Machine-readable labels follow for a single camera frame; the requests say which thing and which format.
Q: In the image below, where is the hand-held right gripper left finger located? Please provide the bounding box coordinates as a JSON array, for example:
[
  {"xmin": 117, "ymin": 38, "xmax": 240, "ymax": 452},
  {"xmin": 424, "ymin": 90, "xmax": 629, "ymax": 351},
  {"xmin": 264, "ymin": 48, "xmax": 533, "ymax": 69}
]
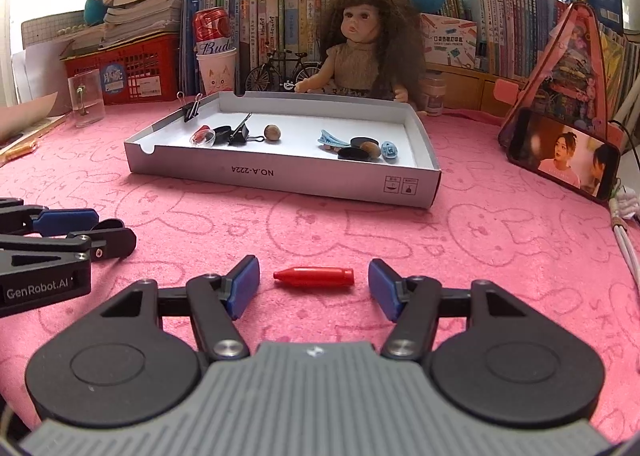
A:
[{"xmin": 100, "ymin": 255, "xmax": 261, "ymax": 362}]

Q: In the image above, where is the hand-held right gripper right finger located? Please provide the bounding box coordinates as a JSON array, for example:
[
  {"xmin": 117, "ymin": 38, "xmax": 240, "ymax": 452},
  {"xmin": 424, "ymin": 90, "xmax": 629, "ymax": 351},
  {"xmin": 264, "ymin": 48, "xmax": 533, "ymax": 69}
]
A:
[{"xmin": 368, "ymin": 258, "xmax": 536, "ymax": 361}]

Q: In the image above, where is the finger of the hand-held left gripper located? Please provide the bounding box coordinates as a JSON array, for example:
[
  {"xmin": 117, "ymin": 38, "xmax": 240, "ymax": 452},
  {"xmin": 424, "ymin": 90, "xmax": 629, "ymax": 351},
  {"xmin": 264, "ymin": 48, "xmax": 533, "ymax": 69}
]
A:
[
  {"xmin": 0, "ymin": 219, "xmax": 137, "ymax": 268},
  {"xmin": 0, "ymin": 197, "xmax": 99, "ymax": 237}
]

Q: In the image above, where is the white cardboard box tray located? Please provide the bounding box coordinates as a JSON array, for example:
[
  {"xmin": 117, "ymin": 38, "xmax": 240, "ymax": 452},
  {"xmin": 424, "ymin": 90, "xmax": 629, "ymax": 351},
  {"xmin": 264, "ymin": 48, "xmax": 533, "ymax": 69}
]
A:
[{"xmin": 123, "ymin": 91, "xmax": 442, "ymax": 209}]

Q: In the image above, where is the large black binder clip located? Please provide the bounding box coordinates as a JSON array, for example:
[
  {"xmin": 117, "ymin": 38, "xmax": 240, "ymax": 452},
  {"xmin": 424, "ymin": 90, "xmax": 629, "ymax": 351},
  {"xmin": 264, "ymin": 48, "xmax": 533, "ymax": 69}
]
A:
[{"xmin": 227, "ymin": 112, "xmax": 266, "ymax": 146}]

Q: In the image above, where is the long light blue hair clip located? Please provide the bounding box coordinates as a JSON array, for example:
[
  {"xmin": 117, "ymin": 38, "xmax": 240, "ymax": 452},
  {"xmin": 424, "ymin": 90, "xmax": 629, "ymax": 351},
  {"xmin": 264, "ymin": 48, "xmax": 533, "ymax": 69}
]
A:
[{"xmin": 316, "ymin": 128, "xmax": 352, "ymax": 149}]

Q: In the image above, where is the pink bunny-print mat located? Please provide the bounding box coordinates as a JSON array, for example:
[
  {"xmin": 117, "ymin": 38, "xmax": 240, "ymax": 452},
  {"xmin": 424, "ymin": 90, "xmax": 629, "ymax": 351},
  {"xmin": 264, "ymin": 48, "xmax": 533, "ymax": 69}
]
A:
[{"xmin": 0, "ymin": 96, "xmax": 640, "ymax": 437}]

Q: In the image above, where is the yellow wrapped snack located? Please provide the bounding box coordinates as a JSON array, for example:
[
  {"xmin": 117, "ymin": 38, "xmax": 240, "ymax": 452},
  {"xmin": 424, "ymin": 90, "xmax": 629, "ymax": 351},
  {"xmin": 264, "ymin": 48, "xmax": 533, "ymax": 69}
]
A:
[{"xmin": 0, "ymin": 138, "xmax": 38, "ymax": 164}]

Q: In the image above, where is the green cover booklet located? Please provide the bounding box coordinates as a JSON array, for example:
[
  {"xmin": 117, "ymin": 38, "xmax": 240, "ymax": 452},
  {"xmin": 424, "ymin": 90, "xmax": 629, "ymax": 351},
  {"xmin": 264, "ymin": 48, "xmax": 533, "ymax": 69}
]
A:
[{"xmin": 0, "ymin": 113, "xmax": 68, "ymax": 157}]

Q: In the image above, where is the cream paper sheet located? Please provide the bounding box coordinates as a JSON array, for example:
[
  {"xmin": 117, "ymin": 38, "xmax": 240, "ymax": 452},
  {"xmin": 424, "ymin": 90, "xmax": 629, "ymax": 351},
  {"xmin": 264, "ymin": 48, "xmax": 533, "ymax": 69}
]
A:
[{"xmin": 0, "ymin": 92, "xmax": 60, "ymax": 142}]

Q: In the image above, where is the clear glass mug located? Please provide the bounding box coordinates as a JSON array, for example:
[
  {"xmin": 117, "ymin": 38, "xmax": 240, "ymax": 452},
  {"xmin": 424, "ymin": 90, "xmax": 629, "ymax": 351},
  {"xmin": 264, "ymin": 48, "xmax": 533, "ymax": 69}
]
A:
[{"xmin": 67, "ymin": 68, "xmax": 107, "ymax": 129}]

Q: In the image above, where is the small black binder clip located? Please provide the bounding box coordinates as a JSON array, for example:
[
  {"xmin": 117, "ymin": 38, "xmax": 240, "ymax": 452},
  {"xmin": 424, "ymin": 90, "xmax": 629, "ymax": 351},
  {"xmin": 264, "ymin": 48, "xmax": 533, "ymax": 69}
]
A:
[{"xmin": 176, "ymin": 92, "xmax": 203, "ymax": 123}]

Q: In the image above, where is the large red plastic basket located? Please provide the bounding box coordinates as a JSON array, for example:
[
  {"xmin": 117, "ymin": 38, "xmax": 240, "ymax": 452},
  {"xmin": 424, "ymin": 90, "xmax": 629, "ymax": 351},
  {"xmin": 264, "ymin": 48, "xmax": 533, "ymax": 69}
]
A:
[{"xmin": 62, "ymin": 33, "xmax": 182, "ymax": 106}]

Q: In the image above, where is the white grid board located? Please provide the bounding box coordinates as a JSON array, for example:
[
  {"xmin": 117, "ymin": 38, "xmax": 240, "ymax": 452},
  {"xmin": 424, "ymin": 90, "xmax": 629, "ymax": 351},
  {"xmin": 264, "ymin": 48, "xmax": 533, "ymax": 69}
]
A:
[{"xmin": 21, "ymin": 11, "xmax": 93, "ymax": 49}]

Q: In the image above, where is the white cat-print paper cup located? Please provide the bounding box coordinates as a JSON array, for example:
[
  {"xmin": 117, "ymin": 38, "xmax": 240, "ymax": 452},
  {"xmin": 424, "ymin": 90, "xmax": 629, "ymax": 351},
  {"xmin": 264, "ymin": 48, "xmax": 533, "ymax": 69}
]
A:
[{"xmin": 196, "ymin": 47, "xmax": 238, "ymax": 94}]

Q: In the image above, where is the small clear jar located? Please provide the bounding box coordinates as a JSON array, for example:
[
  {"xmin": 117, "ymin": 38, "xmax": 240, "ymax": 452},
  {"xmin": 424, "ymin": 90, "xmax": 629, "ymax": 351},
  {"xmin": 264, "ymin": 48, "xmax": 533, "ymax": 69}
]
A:
[{"xmin": 422, "ymin": 72, "xmax": 447, "ymax": 117}]

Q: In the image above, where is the miniature black bicycle model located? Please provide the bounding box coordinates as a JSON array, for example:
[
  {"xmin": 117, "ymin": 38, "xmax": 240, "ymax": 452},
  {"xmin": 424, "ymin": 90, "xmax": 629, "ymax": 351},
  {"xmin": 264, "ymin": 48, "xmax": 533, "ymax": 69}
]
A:
[{"xmin": 244, "ymin": 50, "xmax": 326, "ymax": 93}]

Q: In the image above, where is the wooden drawer unit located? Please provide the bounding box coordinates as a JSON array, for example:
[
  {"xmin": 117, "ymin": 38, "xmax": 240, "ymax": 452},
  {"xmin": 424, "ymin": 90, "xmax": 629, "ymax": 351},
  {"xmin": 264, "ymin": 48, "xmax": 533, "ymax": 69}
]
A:
[{"xmin": 425, "ymin": 63, "xmax": 526, "ymax": 112}]

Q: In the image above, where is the black smartphone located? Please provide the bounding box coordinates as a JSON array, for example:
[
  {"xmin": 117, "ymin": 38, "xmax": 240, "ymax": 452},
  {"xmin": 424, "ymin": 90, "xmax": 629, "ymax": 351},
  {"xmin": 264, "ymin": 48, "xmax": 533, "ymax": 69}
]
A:
[{"xmin": 506, "ymin": 108, "xmax": 622, "ymax": 202}]

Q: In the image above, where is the brown-haired doll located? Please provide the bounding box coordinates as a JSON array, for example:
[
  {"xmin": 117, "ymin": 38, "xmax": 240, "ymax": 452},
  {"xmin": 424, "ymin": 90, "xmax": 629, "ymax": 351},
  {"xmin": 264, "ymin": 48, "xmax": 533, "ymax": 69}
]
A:
[{"xmin": 295, "ymin": 0, "xmax": 426, "ymax": 109}]

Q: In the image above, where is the stack of lying books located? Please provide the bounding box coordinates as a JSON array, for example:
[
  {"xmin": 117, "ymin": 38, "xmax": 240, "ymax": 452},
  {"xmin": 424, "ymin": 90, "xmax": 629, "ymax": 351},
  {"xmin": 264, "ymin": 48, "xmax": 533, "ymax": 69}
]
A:
[{"xmin": 60, "ymin": 0, "xmax": 188, "ymax": 59}]

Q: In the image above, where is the red beer can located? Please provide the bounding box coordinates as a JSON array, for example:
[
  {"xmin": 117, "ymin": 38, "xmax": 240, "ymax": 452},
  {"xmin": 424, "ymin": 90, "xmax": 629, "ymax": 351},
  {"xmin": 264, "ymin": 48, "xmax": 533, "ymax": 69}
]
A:
[{"xmin": 192, "ymin": 7, "xmax": 236, "ymax": 57}]

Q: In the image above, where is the white colourful-print stationery box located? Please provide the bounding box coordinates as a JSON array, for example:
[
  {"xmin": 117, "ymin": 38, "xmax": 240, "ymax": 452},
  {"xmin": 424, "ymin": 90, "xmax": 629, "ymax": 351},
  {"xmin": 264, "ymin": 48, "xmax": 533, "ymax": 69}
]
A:
[{"xmin": 420, "ymin": 13, "xmax": 478, "ymax": 69}]

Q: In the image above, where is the row of upright books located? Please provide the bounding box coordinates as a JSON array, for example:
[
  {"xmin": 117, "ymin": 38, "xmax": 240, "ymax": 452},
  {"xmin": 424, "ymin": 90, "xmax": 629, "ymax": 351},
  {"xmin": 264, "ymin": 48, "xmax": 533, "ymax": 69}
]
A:
[{"xmin": 180, "ymin": 0, "xmax": 640, "ymax": 102}]

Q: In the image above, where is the pink toy house model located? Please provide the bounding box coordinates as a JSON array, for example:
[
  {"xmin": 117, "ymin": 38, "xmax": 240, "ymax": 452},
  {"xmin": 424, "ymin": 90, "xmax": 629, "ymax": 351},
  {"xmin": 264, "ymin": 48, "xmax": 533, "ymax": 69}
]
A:
[{"xmin": 497, "ymin": 1, "xmax": 621, "ymax": 162}]

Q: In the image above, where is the white cable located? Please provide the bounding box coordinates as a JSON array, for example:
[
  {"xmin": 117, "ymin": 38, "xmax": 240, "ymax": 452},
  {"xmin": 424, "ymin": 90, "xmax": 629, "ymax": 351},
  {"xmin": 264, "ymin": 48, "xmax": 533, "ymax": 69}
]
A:
[{"xmin": 607, "ymin": 186, "xmax": 640, "ymax": 287}]

